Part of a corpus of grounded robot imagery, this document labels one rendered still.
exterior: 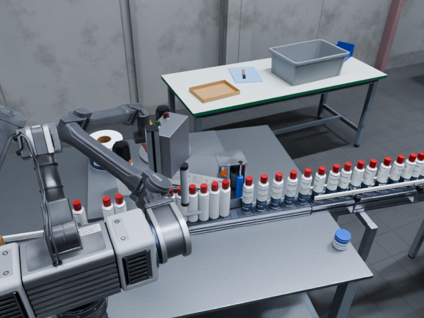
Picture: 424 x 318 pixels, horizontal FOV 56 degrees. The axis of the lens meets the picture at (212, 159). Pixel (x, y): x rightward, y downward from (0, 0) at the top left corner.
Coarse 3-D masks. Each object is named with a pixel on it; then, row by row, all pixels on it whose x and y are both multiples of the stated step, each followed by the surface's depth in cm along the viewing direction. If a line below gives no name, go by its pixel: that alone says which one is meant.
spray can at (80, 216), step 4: (76, 200) 170; (76, 204) 168; (80, 204) 169; (76, 208) 169; (80, 208) 170; (84, 208) 172; (76, 212) 169; (80, 212) 170; (84, 212) 172; (76, 216) 170; (80, 216) 171; (84, 216) 172; (76, 220) 172; (80, 220) 172; (84, 220) 173; (84, 224) 174
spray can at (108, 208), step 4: (108, 196) 172; (104, 200) 170; (108, 200) 170; (104, 204) 171; (108, 204) 171; (112, 204) 174; (104, 208) 172; (108, 208) 172; (112, 208) 173; (104, 212) 173; (108, 212) 173; (112, 212) 174; (104, 216) 175; (104, 220) 177
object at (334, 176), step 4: (336, 164) 195; (336, 168) 193; (332, 172) 196; (336, 172) 195; (332, 176) 196; (336, 176) 195; (328, 180) 199; (332, 180) 197; (336, 180) 197; (328, 184) 200; (332, 184) 198; (336, 184) 198; (328, 188) 201; (332, 188) 199; (328, 192) 202; (332, 192) 201
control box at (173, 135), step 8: (168, 112) 154; (160, 120) 149; (168, 120) 150; (176, 120) 150; (184, 120) 150; (160, 128) 145; (168, 128) 145; (176, 128) 145; (184, 128) 151; (160, 136) 141; (168, 136) 140; (176, 136) 145; (184, 136) 153; (160, 144) 143; (168, 144) 142; (176, 144) 147; (184, 144) 155; (160, 152) 145; (168, 152) 144; (176, 152) 149; (184, 152) 157; (168, 160) 146; (176, 160) 151; (184, 160) 159; (168, 168) 148; (176, 168) 153; (168, 176) 150
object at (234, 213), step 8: (296, 200) 204; (232, 208) 198; (240, 208) 198; (280, 208) 198; (288, 208) 198; (296, 208) 199; (232, 216) 193; (240, 216) 193; (248, 216) 194; (192, 224) 189; (200, 224) 188
